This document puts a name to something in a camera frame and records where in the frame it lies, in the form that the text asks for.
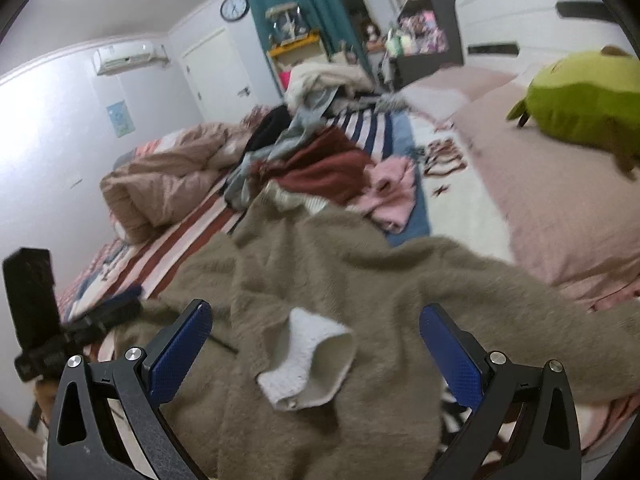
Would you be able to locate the grey blue garment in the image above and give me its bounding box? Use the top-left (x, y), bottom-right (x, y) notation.
top-left (224, 88), bottom-right (338, 211)

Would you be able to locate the blue wall poster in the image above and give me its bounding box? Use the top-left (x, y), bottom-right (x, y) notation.
top-left (106, 101), bottom-right (136, 138)

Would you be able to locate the round wall clock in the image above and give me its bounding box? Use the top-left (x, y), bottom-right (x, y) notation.
top-left (220, 0), bottom-right (250, 23)

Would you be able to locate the white printed plush blanket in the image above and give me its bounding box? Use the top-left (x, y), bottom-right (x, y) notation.
top-left (54, 104), bottom-right (640, 480)

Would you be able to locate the green plush toy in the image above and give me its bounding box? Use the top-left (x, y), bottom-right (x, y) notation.
top-left (506, 46), bottom-right (639, 181)

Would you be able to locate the olive brown fuzzy sweater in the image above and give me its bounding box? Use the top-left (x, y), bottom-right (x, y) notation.
top-left (115, 191), bottom-right (639, 479)

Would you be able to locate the pink ribbed bedspread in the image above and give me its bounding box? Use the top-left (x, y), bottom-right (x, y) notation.
top-left (399, 64), bottom-right (640, 311)

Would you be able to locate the cream clothes pile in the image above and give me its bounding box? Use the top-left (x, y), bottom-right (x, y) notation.
top-left (284, 62), bottom-right (375, 112)

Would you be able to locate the black garment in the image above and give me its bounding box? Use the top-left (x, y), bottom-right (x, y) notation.
top-left (244, 105), bottom-right (292, 153)

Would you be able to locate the yellow shelf unit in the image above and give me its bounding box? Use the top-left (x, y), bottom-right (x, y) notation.
top-left (265, 2), bottom-right (329, 75)

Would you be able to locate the dark red garment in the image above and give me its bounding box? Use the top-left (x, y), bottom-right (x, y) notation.
top-left (248, 127), bottom-right (373, 206)

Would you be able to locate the dark cluttered desk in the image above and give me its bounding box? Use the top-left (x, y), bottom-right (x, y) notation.
top-left (378, 0), bottom-right (463, 90)

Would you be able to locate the teal curtain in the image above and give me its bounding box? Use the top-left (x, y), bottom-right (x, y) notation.
top-left (248, 0), bottom-right (373, 75)

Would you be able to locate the white door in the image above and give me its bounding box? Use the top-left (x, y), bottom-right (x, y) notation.
top-left (181, 27), bottom-right (257, 122)

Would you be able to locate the pink pillow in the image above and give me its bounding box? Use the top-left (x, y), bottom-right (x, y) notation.
top-left (399, 66), bottom-right (515, 124)

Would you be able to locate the white air conditioner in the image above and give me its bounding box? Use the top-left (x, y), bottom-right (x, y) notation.
top-left (92, 41), bottom-right (169, 76)

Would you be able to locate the pink knit garment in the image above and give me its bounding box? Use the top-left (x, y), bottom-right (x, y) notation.
top-left (347, 155), bottom-right (416, 234)

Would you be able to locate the pink brown duvet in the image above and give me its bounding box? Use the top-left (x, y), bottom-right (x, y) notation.
top-left (100, 122), bottom-right (252, 245)

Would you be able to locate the white headboard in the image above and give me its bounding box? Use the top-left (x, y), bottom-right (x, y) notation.
top-left (456, 0), bottom-right (636, 74)

